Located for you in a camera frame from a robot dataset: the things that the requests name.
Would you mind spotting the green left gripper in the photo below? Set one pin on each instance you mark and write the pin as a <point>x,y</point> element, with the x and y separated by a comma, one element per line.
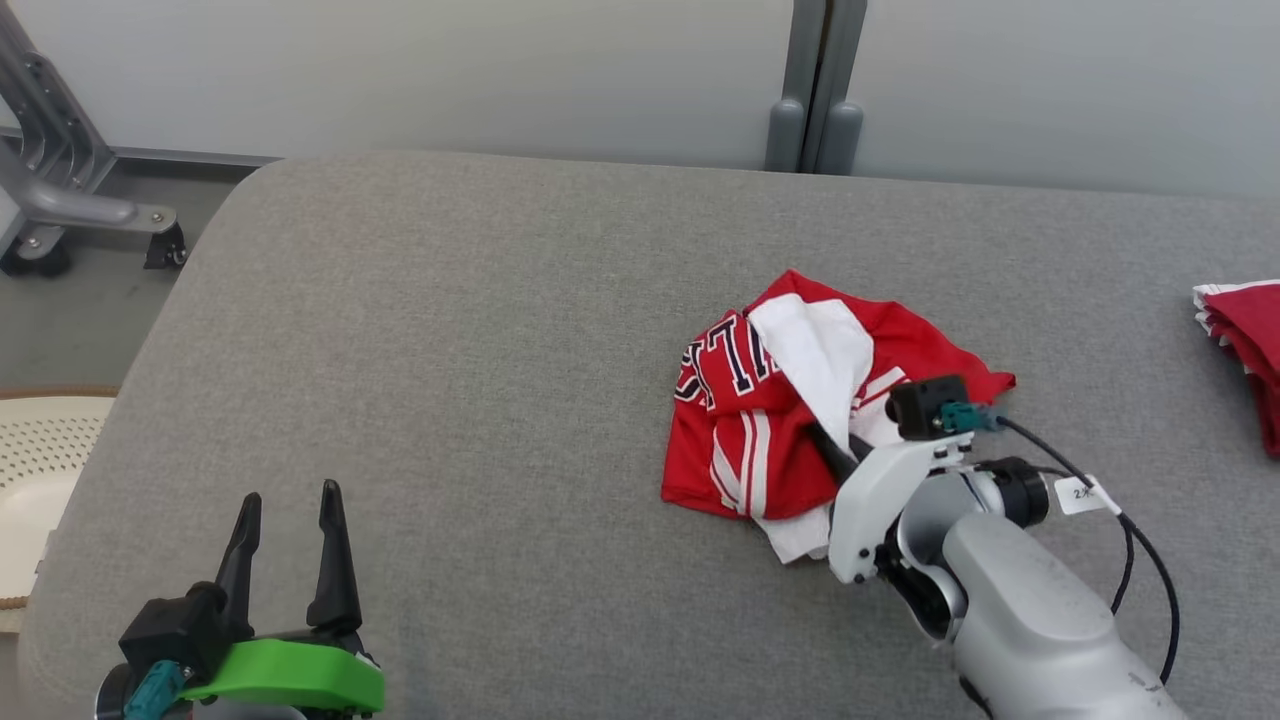
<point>290,675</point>

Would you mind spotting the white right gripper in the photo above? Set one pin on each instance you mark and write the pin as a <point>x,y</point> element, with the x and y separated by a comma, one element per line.
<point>880,500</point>

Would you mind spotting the red Bulls 23 jersey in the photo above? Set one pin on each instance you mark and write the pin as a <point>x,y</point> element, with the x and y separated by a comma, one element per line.
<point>760,430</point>

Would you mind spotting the red Bulls 23 shorts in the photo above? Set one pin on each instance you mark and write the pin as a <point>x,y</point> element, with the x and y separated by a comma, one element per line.
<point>1250,340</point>

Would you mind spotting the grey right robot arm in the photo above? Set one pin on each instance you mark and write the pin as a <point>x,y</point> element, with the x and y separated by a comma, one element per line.
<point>1030,620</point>

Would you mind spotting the cream perforated laundry basket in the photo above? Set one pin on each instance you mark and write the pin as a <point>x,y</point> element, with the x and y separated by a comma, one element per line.
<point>45,470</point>

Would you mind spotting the grey metal wheeled stand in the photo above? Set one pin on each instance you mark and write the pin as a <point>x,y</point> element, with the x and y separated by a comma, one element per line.
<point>60,190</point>

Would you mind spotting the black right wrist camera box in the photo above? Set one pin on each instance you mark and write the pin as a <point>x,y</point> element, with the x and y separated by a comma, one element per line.
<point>925,405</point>

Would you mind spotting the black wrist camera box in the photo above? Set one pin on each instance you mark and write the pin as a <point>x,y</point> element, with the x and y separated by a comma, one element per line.
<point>925,405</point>
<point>175,625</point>

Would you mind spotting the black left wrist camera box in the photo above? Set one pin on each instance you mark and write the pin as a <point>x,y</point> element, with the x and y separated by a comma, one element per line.
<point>175,625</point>

